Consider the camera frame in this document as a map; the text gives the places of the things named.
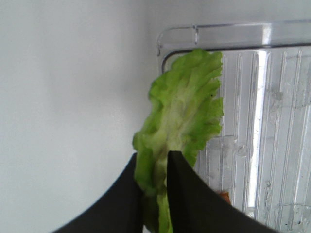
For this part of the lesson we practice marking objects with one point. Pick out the green lettuce leaf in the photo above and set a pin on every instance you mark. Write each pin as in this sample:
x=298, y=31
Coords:
x=186, y=113

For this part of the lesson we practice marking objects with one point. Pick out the bacon strip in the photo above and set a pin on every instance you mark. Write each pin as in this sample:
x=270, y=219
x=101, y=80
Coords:
x=225, y=196

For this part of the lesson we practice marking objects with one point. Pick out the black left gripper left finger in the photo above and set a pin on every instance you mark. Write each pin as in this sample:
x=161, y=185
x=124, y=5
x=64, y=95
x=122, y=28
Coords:
x=118, y=210

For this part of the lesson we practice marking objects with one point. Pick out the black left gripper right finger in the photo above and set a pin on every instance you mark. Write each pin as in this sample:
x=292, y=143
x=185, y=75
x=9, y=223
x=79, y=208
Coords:
x=196, y=208

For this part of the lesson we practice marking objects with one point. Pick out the clear left plastic tray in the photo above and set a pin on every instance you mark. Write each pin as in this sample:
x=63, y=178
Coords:
x=262, y=157

